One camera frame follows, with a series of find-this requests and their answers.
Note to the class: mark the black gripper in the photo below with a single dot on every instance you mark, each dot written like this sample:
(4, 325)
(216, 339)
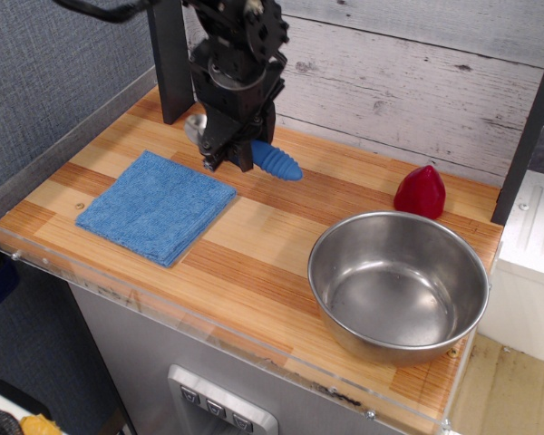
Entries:
(235, 119)

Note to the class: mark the blue handled metal spoon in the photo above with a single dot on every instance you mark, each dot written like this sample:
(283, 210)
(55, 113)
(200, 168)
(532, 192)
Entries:
(270, 159)

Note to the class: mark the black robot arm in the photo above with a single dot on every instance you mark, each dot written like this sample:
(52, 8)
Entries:
(225, 55)

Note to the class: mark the folded blue towel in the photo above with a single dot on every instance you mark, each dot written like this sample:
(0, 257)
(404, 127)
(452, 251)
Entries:
(156, 208)

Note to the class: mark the red plastic cone toy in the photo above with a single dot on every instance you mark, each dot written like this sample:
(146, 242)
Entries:
(422, 192)

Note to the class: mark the stainless steel bowl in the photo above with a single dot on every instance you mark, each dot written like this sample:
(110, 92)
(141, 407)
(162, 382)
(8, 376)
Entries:
(396, 288)

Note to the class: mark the grey toy kitchen cabinet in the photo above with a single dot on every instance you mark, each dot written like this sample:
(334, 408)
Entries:
(138, 353)

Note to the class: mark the silver control panel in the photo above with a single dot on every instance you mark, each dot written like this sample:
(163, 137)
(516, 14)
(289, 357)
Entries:
(227, 412)

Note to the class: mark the white metal cabinet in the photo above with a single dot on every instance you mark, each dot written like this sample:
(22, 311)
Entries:
(515, 313)

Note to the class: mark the dark grey left post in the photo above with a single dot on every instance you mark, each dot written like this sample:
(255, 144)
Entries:
(171, 58)

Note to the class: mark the dark grey post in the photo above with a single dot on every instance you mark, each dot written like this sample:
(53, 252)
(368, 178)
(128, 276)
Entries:
(521, 159)
(171, 58)

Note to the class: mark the clear acrylic guard rail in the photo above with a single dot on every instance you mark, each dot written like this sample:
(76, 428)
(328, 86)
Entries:
(241, 288)

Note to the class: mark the dark grey right post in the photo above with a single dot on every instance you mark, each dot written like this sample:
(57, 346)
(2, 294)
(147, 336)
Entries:
(521, 159)

